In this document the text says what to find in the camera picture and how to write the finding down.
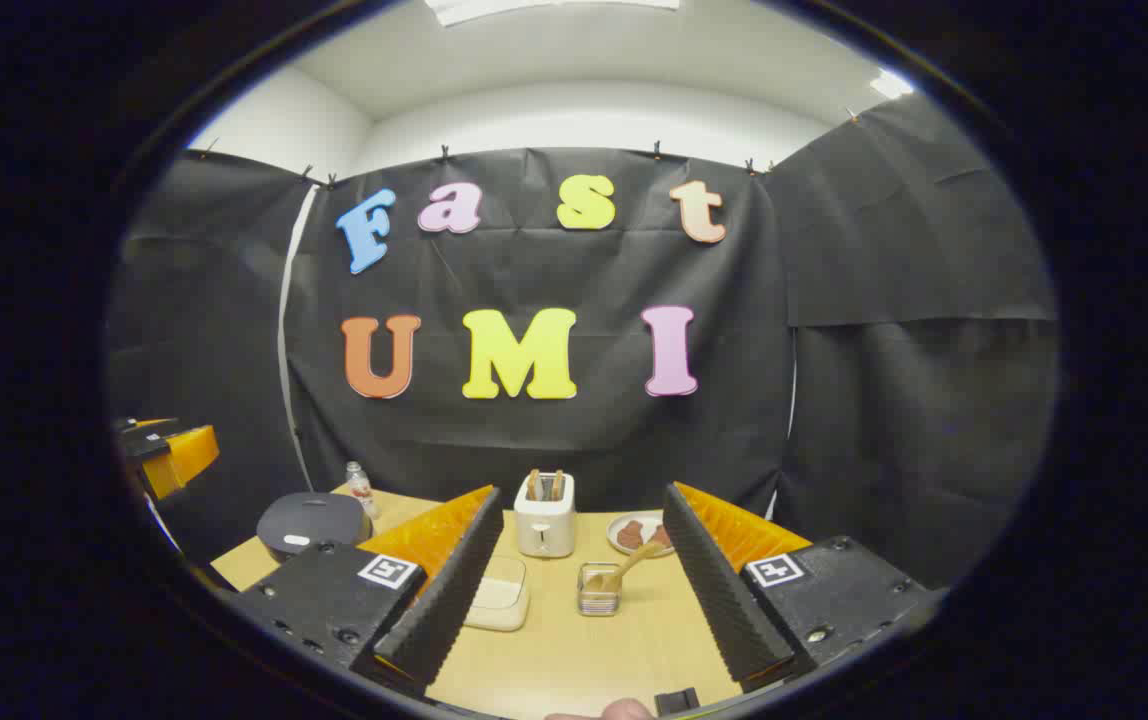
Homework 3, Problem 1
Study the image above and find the white round plate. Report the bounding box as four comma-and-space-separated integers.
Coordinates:
607, 512, 677, 557

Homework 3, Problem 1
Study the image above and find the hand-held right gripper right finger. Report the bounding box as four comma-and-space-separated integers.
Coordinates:
662, 482, 935, 693

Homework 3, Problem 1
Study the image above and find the ceiling light panel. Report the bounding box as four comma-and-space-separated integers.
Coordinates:
424, 0, 680, 26

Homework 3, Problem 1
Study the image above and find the clear plastic rice container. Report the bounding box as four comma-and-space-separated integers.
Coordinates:
464, 555, 532, 633

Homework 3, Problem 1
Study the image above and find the clear plastic drink bottle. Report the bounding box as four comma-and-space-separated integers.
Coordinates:
346, 462, 380, 521

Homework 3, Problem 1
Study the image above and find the white toaster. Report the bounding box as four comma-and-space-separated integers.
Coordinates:
514, 472, 577, 559

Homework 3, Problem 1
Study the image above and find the dark grey rice cooker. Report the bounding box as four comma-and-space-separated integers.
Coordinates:
256, 492, 373, 561

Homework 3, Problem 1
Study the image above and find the black backdrop cloth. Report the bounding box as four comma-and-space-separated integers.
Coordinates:
109, 95, 1060, 591

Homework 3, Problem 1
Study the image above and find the wooden spoon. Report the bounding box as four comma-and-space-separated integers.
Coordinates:
589, 540, 670, 593

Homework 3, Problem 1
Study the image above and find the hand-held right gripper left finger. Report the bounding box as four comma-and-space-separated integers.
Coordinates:
234, 485, 505, 701

